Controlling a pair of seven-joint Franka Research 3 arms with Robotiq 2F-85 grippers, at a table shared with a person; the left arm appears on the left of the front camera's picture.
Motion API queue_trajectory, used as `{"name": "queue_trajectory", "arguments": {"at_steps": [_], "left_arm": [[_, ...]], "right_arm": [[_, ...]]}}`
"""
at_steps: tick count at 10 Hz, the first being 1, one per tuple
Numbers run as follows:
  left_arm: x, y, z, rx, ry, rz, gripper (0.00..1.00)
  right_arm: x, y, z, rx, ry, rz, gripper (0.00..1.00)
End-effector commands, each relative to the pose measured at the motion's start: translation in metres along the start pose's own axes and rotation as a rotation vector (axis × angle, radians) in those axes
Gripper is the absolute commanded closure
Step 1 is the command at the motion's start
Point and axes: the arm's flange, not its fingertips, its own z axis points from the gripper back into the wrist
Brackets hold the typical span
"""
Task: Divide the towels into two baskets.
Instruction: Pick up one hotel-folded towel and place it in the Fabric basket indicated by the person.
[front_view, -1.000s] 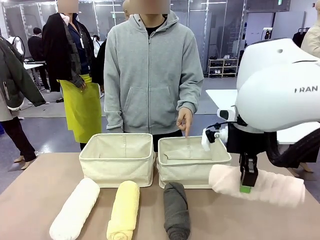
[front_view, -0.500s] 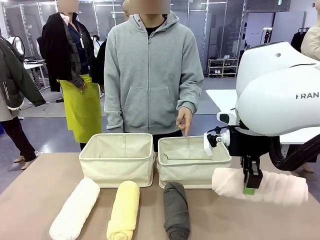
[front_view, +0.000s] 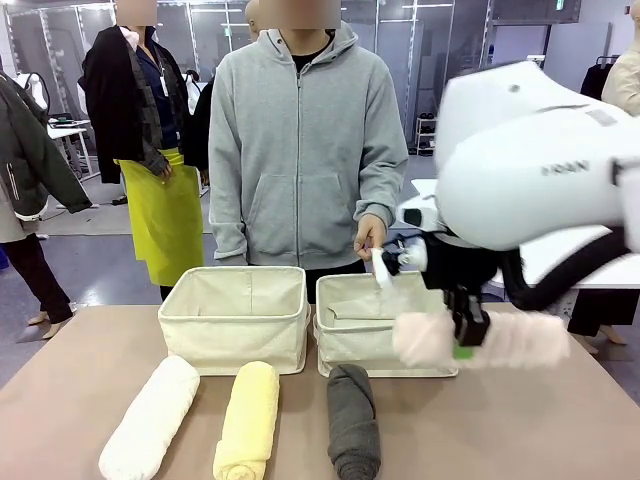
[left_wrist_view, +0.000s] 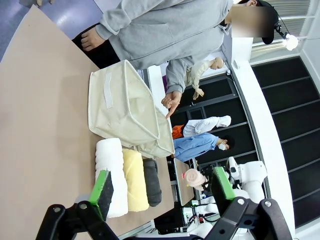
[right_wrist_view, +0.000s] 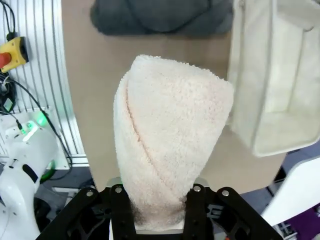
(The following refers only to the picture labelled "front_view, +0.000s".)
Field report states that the person in grey hoodie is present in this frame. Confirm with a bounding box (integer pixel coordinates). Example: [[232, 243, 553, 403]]
[[207, 0, 410, 304]]

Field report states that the white mannequin torso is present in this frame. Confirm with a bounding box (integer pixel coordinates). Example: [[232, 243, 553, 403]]
[[9, 72, 51, 116]]

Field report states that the yellow rolled towel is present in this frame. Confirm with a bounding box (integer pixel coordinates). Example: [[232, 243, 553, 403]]
[[212, 360, 281, 480]]

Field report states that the person right forearm grey sleeve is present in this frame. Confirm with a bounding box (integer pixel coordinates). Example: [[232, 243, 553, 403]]
[[208, 184, 251, 262]]

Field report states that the small white paper piece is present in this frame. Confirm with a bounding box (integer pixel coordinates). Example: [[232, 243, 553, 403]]
[[370, 247, 396, 290]]

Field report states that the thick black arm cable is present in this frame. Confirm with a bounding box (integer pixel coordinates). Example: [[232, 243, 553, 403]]
[[497, 227, 639, 312]]

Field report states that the clothes rack with black garment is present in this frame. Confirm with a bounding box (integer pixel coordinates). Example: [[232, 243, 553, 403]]
[[579, 54, 621, 104]]

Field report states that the wooden shoe rack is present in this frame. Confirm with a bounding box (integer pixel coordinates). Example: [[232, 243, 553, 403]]
[[415, 113, 441, 157]]

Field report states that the white rolled towel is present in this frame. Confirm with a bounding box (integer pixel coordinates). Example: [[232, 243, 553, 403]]
[[98, 355, 201, 480]]

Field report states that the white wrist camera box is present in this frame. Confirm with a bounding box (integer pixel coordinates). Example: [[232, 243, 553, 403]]
[[397, 194, 446, 234]]

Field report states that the dark grey rolled towel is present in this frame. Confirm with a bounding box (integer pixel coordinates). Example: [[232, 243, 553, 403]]
[[326, 363, 382, 480]]

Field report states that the white background desk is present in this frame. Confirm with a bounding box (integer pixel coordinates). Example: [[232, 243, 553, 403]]
[[47, 117, 91, 181]]

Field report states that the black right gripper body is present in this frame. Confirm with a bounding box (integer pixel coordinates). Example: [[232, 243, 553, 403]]
[[422, 233, 501, 297]]

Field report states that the pink towel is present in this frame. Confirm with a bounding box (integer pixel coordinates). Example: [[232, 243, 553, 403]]
[[392, 309, 571, 371]]

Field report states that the cream fabric basket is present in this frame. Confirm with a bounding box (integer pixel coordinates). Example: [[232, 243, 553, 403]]
[[157, 265, 312, 376], [313, 272, 460, 379]]

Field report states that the person left hand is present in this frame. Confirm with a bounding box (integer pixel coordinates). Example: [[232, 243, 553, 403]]
[[353, 213, 390, 261]]

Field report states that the person left forearm grey sleeve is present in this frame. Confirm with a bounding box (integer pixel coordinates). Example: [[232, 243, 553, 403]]
[[354, 144, 410, 232]]

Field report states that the white table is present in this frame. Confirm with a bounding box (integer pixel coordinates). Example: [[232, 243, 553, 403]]
[[410, 177, 640, 316]]

